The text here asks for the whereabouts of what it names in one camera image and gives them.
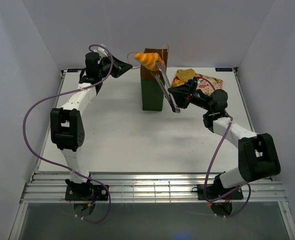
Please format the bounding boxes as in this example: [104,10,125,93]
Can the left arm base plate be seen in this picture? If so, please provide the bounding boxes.
[64,185,109,201]

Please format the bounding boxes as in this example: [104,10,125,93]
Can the orange croissant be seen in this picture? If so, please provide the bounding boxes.
[134,52,165,72]

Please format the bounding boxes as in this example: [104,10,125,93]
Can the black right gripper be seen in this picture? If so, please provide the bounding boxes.
[164,79,213,112]

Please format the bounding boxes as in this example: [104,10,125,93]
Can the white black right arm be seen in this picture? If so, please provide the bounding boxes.
[167,77,281,203]

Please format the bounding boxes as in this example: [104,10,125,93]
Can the sliced brown bread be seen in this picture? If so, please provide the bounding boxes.
[176,68,196,84]

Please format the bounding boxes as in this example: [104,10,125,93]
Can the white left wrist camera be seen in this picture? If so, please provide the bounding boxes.
[97,44,109,58]

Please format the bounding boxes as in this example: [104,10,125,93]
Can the blue label corner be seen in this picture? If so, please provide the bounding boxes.
[215,67,233,72]
[67,68,81,73]

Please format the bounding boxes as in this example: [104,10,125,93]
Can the floral tray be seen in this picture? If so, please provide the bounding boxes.
[173,73,224,96]

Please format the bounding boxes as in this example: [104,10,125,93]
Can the green paper bag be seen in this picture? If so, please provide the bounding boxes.
[128,44,169,112]

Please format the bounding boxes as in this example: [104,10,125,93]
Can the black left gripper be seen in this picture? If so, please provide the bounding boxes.
[97,54,133,79]

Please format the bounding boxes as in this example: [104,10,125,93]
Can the aluminium frame rails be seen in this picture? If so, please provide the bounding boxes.
[21,172,288,204]

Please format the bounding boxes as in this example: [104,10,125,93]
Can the blue label left corner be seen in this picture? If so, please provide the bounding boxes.
[67,68,81,73]

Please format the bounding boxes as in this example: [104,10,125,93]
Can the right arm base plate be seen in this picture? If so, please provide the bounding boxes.
[191,184,244,200]

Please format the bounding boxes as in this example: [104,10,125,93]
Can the round scored bun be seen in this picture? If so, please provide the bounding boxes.
[171,78,185,88]

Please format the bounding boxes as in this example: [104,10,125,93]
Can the blue label right corner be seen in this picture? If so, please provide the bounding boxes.
[215,67,233,72]

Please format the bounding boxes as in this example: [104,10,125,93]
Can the metal tongs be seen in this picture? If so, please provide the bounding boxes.
[151,61,181,114]

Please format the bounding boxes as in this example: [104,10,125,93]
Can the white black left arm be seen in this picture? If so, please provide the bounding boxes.
[50,50,133,200]

